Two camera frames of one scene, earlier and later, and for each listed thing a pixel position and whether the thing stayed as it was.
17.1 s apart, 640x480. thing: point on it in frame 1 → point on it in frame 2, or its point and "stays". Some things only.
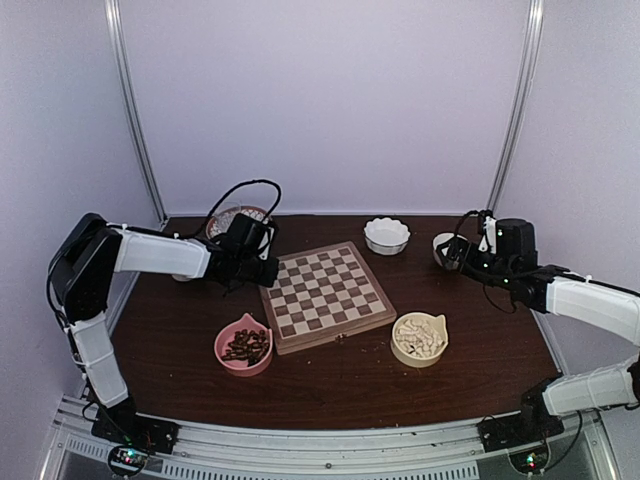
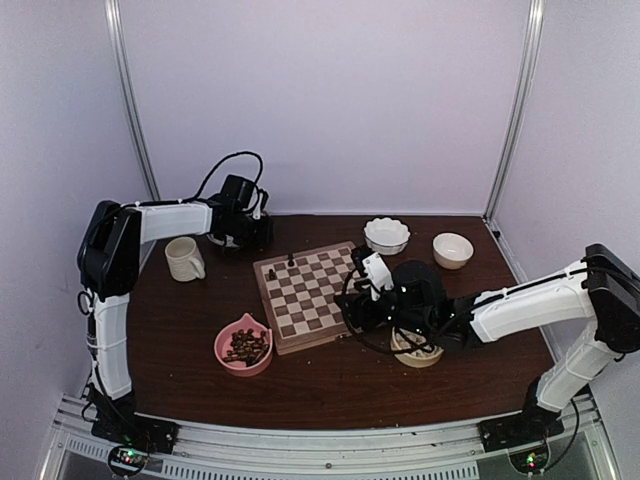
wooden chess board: x=321 y=296 stays
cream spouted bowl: x=418 y=339 stays
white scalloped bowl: x=386 y=236 stays
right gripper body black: x=500 y=269 → x=410 y=320
